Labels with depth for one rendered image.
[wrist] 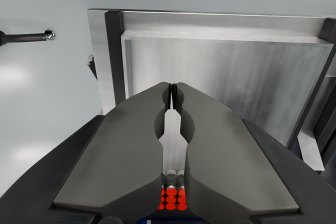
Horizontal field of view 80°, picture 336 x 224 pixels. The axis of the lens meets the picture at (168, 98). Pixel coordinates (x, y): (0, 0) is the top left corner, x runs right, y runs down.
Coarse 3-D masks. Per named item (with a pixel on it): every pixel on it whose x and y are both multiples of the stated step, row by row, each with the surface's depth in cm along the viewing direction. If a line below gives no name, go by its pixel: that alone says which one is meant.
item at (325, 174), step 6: (330, 138) 34; (330, 144) 34; (324, 150) 36; (330, 150) 34; (324, 156) 36; (330, 156) 34; (324, 162) 36; (330, 162) 40; (324, 168) 36; (330, 168) 41; (324, 174) 42; (330, 174) 42; (330, 180) 42
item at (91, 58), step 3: (90, 57) 120; (93, 57) 120; (90, 60) 118; (93, 60) 120; (87, 63) 115; (90, 63) 115; (93, 63) 116; (90, 66) 115; (93, 66) 115; (90, 69) 116; (93, 69) 115; (93, 72) 116; (96, 75) 115; (96, 78) 116
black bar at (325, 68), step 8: (328, 24) 26; (320, 32) 27; (328, 32) 26; (328, 40) 26; (328, 56) 27; (328, 64) 28; (320, 80) 29; (312, 96) 30; (304, 112) 32; (296, 128) 33; (296, 136) 34; (288, 144) 35
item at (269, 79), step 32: (128, 32) 26; (160, 32) 27; (192, 32) 27; (128, 64) 28; (160, 64) 30; (192, 64) 30; (224, 64) 30; (256, 64) 30; (288, 64) 30; (320, 64) 26; (128, 96) 29; (224, 96) 32; (256, 96) 32; (288, 96) 32; (288, 128) 32
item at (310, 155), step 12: (324, 84) 31; (324, 96) 32; (312, 108) 33; (312, 120) 35; (300, 132) 35; (312, 132) 35; (300, 144) 34; (312, 144) 34; (312, 156) 33; (312, 168) 33
